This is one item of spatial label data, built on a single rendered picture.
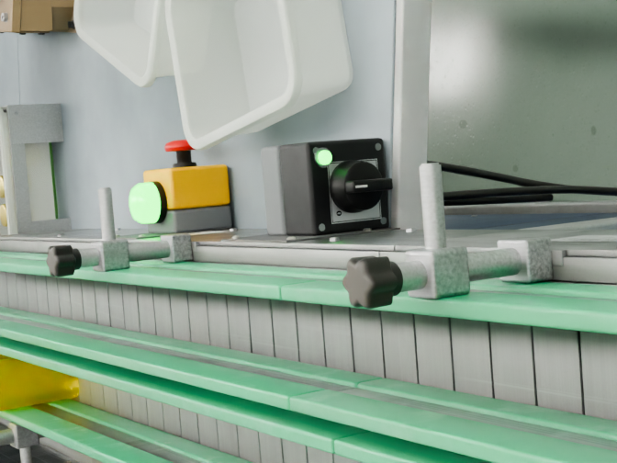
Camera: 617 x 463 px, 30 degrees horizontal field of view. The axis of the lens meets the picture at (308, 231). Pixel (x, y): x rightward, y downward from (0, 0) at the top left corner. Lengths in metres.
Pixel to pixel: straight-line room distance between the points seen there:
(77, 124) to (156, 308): 0.55
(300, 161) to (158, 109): 0.46
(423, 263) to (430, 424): 0.10
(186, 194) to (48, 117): 0.51
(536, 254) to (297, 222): 0.35
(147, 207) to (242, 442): 0.31
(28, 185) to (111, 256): 0.67
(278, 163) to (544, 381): 0.39
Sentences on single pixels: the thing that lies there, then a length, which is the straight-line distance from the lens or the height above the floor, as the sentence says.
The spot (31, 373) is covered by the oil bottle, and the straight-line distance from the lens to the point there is 1.34.
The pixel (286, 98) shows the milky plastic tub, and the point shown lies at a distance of 1.01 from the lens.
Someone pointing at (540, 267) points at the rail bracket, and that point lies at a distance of 0.67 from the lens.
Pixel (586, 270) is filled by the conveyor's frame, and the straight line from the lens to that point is 0.66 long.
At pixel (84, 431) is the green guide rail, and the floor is 0.94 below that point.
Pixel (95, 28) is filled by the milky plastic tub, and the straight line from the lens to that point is 1.43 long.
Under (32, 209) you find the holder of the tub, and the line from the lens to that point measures 1.68.
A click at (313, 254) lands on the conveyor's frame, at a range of 0.88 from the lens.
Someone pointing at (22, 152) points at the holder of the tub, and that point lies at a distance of 1.68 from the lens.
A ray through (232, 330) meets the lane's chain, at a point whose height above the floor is 0.88.
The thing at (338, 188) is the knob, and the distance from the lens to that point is 0.96.
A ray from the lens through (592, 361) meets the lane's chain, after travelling 0.67.
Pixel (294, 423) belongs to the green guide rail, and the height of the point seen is 0.96.
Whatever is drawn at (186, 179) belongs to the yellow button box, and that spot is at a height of 0.81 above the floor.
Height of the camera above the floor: 1.35
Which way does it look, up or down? 32 degrees down
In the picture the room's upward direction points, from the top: 96 degrees counter-clockwise
